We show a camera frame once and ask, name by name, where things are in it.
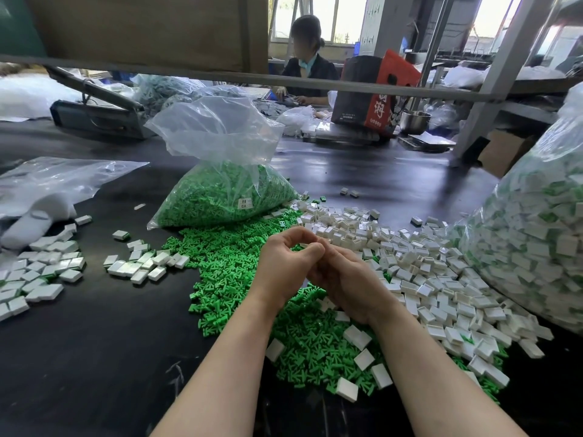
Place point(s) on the person's right hand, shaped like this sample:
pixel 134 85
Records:
pixel 357 282

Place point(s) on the black table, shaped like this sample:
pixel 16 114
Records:
pixel 91 370

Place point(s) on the cardboard box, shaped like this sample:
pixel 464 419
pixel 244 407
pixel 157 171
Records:
pixel 508 154

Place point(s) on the metal bowl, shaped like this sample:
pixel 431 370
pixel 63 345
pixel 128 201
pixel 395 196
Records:
pixel 416 123

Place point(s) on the person's left hand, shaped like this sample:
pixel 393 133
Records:
pixel 282 266

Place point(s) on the bag of green clips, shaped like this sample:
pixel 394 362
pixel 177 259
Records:
pixel 229 192

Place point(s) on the pile of white plastic caps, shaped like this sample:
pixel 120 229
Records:
pixel 460 277

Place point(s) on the person's right forearm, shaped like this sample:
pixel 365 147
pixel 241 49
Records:
pixel 451 392

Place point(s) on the grey metal shelf frame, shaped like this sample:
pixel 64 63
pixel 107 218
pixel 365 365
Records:
pixel 182 73

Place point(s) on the large bag of white caps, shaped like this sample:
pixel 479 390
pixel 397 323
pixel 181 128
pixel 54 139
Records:
pixel 551 230

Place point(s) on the black and red box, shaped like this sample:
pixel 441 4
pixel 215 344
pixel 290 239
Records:
pixel 372 97

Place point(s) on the white paper sheets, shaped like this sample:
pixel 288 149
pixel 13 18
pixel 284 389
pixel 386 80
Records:
pixel 428 141

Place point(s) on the white plastic sheet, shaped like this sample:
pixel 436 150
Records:
pixel 36 95

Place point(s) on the white bags on shelf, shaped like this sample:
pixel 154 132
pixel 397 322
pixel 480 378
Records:
pixel 501 77

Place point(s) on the person's left forearm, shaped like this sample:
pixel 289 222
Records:
pixel 219 390

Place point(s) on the pile of assembled white pieces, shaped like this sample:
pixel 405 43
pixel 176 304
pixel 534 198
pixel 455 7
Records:
pixel 44 272

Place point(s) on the clear bag of pale parts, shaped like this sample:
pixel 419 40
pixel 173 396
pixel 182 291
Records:
pixel 180 92

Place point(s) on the pile of green parts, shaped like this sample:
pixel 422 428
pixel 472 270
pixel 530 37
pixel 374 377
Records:
pixel 219 257

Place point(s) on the crumpled white plastic bag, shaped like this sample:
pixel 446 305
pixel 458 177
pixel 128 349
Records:
pixel 301 120

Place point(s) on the brown board panel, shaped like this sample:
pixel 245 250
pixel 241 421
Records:
pixel 137 30

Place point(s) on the empty clear plastic bag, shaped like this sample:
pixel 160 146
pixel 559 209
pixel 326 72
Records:
pixel 59 178

